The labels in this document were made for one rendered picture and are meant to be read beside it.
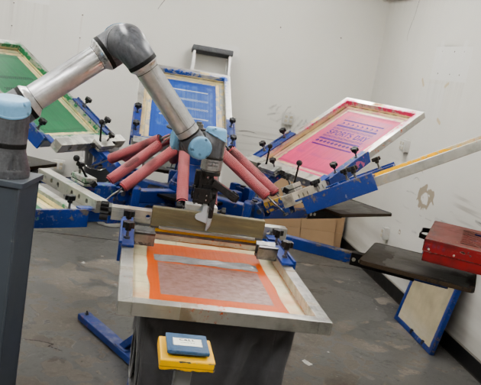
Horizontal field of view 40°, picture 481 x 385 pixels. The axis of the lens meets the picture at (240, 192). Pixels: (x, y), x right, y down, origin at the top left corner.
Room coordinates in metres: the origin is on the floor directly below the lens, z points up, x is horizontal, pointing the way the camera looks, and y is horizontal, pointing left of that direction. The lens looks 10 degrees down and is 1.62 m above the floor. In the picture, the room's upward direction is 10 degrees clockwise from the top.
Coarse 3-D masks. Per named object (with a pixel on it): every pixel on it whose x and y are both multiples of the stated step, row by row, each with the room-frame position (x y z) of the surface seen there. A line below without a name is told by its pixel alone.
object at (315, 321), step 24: (168, 240) 2.39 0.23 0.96; (192, 240) 2.41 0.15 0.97; (120, 264) 1.95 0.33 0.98; (120, 288) 1.72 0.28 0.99; (120, 312) 1.63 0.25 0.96; (144, 312) 1.64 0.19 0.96; (168, 312) 1.65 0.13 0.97; (192, 312) 1.66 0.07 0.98; (216, 312) 1.67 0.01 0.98; (240, 312) 1.69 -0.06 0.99; (264, 312) 1.72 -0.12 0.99; (312, 312) 1.79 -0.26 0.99
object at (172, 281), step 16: (192, 256) 2.25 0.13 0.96; (160, 272) 2.01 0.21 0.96; (176, 272) 2.04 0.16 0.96; (192, 272) 2.07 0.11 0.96; (208, 272) 2.10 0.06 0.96; (160, 288) 1.87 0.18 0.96; (176, 288) 1.89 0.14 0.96; (192, 288) 1.92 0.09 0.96; (208, 288) 1.94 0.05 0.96; (208, 304) 1.81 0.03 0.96
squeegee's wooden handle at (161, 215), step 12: (156, 216) 2.26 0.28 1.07; (168, 216) 2.27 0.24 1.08; (180, 216) 2.28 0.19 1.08; (192, 216) 2.29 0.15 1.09; (216, 216) 2.30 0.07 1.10; (228, 216) 2.31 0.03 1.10; (240, 216) 2.34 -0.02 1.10; (192, 228) 2.29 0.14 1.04; (204, 228) 2.30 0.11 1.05; (216, 228) 2.30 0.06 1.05; (228, 228) 2.31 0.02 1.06; (240, 228) 2.32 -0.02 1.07; (252, 228) 2.33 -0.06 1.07
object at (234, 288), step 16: (208, 256) 2.28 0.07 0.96; (224, 256) 2.32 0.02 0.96; (240, 256) 2.35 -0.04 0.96; (224, 272) 2.13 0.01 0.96; (240, 272) 2.16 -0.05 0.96; (256, 272) 2.19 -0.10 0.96; (224, 288) 1.97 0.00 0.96; (240, 288) 1.99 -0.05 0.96; (256, 288) 2.02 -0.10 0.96; (272, 288) 2.05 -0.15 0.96; (224, 304) 1.83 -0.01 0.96; (240, 304) 1.85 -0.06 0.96; (256, 304) 1.87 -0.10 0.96; (272, 304) 1.90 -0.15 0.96
